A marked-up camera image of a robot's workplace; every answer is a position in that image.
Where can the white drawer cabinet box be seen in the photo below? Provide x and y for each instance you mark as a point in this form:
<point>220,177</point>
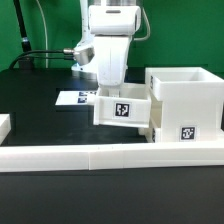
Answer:
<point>189,101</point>

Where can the white front drawer tray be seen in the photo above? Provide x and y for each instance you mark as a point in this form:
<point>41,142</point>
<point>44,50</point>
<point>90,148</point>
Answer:
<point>153,132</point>

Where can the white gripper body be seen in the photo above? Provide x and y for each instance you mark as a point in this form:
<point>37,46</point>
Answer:
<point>105,57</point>

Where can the white drawer tray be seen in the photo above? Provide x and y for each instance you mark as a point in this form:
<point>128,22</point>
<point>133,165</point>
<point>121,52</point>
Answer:
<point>153,132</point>
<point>131,109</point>

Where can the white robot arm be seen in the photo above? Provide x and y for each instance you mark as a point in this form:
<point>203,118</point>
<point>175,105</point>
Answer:
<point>108,27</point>

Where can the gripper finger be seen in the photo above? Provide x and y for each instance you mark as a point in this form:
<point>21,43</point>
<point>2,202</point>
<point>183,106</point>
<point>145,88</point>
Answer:
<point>114,91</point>

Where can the black vertical pole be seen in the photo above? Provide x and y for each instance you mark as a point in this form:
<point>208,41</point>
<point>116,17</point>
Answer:
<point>26,46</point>

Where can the white U-shaped fence wall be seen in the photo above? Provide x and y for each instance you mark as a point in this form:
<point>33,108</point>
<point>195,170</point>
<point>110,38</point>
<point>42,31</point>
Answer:
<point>112,156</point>

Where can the fiducial marker sheet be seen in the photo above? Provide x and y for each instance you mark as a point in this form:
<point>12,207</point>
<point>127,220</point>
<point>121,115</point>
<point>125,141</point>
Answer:
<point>71,98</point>

